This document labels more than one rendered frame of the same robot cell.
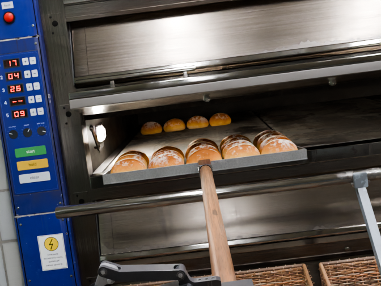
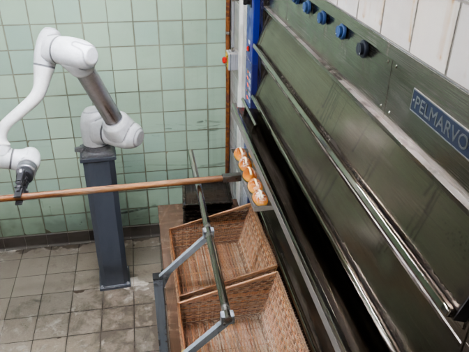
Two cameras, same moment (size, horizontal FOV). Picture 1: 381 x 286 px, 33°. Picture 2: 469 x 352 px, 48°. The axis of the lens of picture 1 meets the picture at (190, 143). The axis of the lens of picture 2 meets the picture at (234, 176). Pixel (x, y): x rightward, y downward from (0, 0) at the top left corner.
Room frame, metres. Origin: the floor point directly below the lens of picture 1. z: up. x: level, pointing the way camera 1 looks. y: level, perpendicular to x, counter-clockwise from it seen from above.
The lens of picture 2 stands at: (1.24, -2.11, 2.44)
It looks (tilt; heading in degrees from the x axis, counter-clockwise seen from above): 30 degrees down; 78
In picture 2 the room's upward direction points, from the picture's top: 1 degrees clockwise
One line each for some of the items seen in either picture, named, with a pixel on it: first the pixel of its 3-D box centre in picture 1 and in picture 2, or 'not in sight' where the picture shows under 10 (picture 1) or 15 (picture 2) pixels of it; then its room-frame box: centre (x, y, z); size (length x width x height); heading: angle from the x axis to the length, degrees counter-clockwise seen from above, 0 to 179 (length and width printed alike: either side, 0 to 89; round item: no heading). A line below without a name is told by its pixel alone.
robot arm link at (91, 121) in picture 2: not in sight; (95, 125); (1.03, 0.75, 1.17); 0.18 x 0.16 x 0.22; 143
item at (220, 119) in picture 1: (219, 118); not in sight; (2.91, -0.14, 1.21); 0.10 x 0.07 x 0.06; 87
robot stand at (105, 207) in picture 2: not in sight; (107, 219); (1.02, 0.75, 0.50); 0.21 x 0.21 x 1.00; 2
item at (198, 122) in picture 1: (197, 121); not in sight; (2.91, -0.04, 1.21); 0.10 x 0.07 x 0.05; 84
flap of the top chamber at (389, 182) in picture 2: not in sight; (324, 98); (1.86, -0.59, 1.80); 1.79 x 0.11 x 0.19; 88
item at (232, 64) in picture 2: not in sight; (232, 59); (1.86, 0.91, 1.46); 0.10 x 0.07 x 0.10; 88
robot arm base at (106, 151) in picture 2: not in sight; (93, 147); (1.00, 0.75, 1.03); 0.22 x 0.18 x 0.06; 2
